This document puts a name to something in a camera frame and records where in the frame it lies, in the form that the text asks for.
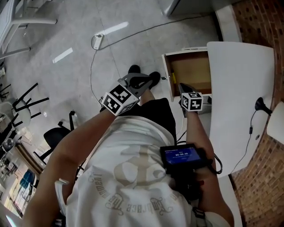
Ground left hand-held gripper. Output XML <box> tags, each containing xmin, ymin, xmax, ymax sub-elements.
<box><xmin>99</xmin><ymin>73</ymin><xmax>154</xmax><ymax>116</ymax></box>

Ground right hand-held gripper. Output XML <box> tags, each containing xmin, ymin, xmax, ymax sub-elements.
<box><xmin>178</xmin><ymin>82</ymin><xmax>204</xmax><ymax>118</ymax></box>

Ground white drawer wooden inside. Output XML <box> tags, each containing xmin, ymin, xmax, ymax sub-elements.
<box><xmin>162</xmin><ymin>50</ymin><xmax>213</xmax><ymax>102</ymax></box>

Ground person's right forearm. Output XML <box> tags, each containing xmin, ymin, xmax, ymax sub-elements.
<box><xmin>185</xmin><ymin>111</ymin><xmax>222</xmax><ymax>191</ymax></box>

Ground person's left forearm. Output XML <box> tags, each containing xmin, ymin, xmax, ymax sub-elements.
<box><xmin>45</xmin><ymin>108</ymin><xmax>118</xmax><ymax>169</ymax></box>

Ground person's left black shoe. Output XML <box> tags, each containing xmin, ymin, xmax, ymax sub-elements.
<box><xmin>128</xmin><ymin>64</ymin><xmax>142</xmax><ymax>75</ymax></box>

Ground person's black shoe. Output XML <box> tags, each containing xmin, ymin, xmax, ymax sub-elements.
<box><xmin>128</xmin><ymin>64</ymin><xmax>142</xmax><ymax>75</ymax></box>
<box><xmin>148</xmin><ymin>71</ymin><xmax>161</xmax><ymax>90</ymax></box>

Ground person's right black shoe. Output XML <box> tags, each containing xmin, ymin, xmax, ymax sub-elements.
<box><xmin>148</xmin><ymin>71</ymin><xmax>161</xmax><ymax>90</ymax></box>

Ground person's right leg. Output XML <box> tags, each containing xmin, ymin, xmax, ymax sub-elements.
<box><xmin>139</xmin><ymin>88</ymin><xmax>156</xmax><ymax>106</ymax></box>

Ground person's black shorts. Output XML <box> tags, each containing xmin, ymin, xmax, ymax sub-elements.
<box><xmin>124</xmin><ymin>97</ymin><xmax>177</xmax><ymax>142</ymax></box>

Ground white desk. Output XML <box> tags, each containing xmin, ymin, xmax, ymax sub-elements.
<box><xmin>206</xmin><ymin>41</ymin><xmax>275</xmax><ymax>178</ymax></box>

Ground long white power strip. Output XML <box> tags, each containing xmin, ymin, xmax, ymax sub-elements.
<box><xmin>93</xmin><ymin>33</ymin><xmax>104</xmax><ymax>51</ymax></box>

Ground white shade table lamp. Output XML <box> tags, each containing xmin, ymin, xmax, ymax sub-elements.
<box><xmin>254</xmin><ymin>97</ymin><xmax>284</xmax><ymax>145</ymax></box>

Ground grey two-door refrigerator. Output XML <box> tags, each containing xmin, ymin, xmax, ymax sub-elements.
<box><xmin>161</xmin><ymin>0</ymin><xmax>215</xmax><ymax>17</ymax></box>

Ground person's white t-shirt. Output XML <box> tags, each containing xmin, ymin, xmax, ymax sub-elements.
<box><xmin>65</xmin><ymin>116</ymin><xmax>200</xmax><ymax>227</ymax></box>

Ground black office chair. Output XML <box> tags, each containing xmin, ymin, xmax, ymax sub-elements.
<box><xmin>33</xmin><ymin>110</ymin><xmax>77</xmax><ymax>166</ymax></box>

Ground black legged white stool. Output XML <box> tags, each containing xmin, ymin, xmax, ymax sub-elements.
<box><xmin>11</xmin><ymin>82</ymin><xmax>50</xmax><ymax>128</ymax></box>

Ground white metal shelving rack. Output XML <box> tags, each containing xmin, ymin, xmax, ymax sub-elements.
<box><xmin>0</xmin><ymin>0</ymin><xmax>58</xmax><ymax>59</ymax></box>

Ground white power strip cable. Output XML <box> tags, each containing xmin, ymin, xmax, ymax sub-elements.
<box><xmin>89</xmin><ymin>34</ymin><xmax>100</xmax><ymax>102</ymax></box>

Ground grey refrigerator power cable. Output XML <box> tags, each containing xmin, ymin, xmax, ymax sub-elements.
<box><xmin>103</xmin><ymin>15</ymin><xmax>202</xmax><ymax>49</ymax></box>

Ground black lamp cable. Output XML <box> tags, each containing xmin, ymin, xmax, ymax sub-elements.
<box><xmin>230</xmin><ymin>110</ymin><xmax>258</xmax><ymax>174</ymax></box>

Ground black device cable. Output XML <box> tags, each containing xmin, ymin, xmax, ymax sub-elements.
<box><xmin>208</xmin><ymin>153</ymin><xmax>223</xmax><ymax>175</ymax></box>

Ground white harness strap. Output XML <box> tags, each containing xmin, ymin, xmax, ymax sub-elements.
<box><xmin>55</xmin><ymin>179</ymin><xmax>70</xmax><ymax>215</ymax></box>
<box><xmin>192</xmin><ymin>206</ymin><xmax>213</xmax><ymax>227</ymax></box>

